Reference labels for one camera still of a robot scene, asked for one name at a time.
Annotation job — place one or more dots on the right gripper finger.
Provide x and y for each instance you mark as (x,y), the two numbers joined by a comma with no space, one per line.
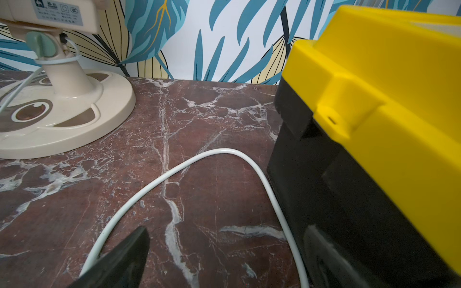
(123,267)

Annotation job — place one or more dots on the beige desk fan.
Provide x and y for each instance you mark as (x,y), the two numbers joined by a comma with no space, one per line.
(60,106)

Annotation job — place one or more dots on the yellow black toolbox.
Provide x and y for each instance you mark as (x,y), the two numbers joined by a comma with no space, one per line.
(367,163)

